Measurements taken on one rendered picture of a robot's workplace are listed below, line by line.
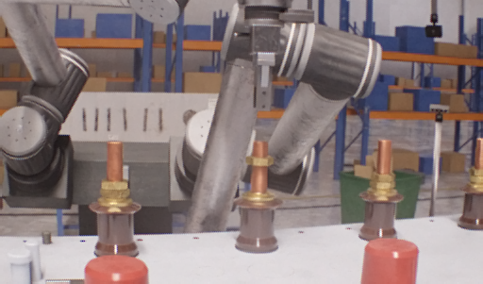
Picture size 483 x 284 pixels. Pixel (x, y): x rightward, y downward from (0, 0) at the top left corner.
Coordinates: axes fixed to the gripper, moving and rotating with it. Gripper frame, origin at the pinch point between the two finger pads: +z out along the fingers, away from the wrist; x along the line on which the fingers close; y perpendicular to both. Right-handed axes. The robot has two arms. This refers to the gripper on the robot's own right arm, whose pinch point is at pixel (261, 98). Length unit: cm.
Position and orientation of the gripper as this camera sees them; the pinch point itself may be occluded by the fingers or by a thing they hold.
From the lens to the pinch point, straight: 112.1
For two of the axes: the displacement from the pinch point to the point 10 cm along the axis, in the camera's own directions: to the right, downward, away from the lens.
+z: -0.3, 9.9, 1.0
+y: -10.0, -0.3, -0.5
